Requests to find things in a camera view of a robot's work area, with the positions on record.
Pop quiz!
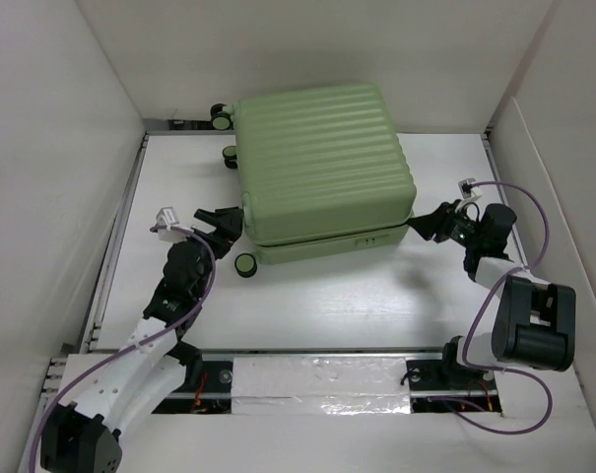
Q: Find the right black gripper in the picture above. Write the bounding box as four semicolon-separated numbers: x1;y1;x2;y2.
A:
405;198;482;248

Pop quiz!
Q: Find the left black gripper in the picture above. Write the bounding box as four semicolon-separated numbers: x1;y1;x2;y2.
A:
173;209;240;299

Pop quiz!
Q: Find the green hard-shell suitcase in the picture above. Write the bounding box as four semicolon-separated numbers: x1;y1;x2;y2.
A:
210;82;417;278

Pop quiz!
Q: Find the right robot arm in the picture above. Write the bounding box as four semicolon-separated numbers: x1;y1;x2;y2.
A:
409;201;576;387

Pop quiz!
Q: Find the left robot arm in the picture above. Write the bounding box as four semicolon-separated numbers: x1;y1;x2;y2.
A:
28;207;243;472

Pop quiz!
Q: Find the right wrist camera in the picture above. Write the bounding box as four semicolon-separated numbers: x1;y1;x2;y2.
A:
458;177;483;206

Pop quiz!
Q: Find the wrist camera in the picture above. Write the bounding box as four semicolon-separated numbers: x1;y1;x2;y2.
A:
150;207;182;243
458;177;483;206

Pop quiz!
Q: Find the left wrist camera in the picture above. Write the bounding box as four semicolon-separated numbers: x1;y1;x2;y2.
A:
150;207;182;243

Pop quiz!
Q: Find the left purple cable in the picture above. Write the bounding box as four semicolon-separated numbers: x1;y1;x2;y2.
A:
31;224;218;464

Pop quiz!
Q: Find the purple cable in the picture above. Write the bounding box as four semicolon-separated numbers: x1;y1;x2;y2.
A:
31;224;218;464
462;180;555;436

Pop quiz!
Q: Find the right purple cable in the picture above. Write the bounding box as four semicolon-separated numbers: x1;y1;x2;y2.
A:
462;180;555;436

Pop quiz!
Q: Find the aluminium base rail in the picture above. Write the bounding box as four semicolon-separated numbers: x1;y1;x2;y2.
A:
40;347;584;418

